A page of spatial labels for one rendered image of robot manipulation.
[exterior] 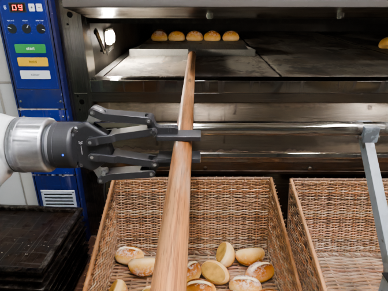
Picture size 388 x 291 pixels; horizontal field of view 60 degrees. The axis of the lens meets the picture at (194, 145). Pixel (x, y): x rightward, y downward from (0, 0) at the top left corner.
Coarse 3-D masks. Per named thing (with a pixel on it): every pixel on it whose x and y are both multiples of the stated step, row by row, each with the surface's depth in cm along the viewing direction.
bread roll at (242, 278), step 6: (240, 276) 102; (246, 276) 101; (234, 282) 101; (240, 282) 100; (246, 282) 100; (252, 282) 100; (258, 282) 101; (234, 288) 101; (240, 288) 100; (246, 288) 99; (252, 288) 99; (258, 288) 100
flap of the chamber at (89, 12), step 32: (64, 0) 82; (96, 0) 82; (128, 0) 82; (160, 0) 82; (192, 0) 82; (224, 0) 82; (256, 0) 81; (288, 0) 81; (320, 0) 81; (352, 0) 81; (384, 0) 81
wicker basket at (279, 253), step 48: (144, 192) 116; (192, 192) 115; (240, 192) 116; (96, 240) 95; (144, 240) 119; (192, 240) 118; (240, 240) 119; (288, 240) 95; (96, 288) 93; (288, 288) 93
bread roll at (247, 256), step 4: (248, 248) 112; (252, 248) 112; (256, 248) 112; (260, 248) 113; (236, 252) 113; (240, 252) 111; (244, 252) 111; (248, 252) 111; (252, 252) 111; (256, 252) 111; (260, 252) 111; (236, 256) 112; (240, 256) 111; (244, 256) 110; (248, 256) 110; (252, 256) 110; (256, 256) 111; (260, 256) 111; (240, 260) 111; (244, 260) 110; (248, 260) 110; (252, 260) 110; (256, 260) 111; (260, 260) 111; (244, 264) 111; (248, 264) 111
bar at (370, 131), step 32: (224, 128) 71; (256, 128) 71; (288, 128) 70; (320, 128) 70; (352, 128) 70; (384, 128) 70; (384, 192) 67; (384, 224) 64; (384, 256) 63; (384, 288) 61
